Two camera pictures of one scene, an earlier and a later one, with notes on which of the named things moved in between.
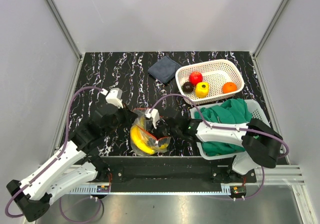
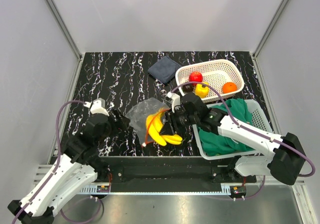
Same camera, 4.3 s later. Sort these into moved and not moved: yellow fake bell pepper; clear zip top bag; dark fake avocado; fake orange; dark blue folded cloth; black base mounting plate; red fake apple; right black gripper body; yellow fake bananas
Moved: right black gripper body; clear zip top bag; yellow fake bananas
Not moved: black base mounting plate; yellow fake bell pepper; dark fake avocado; dark blue folded cloth; fake orange; red fake apple
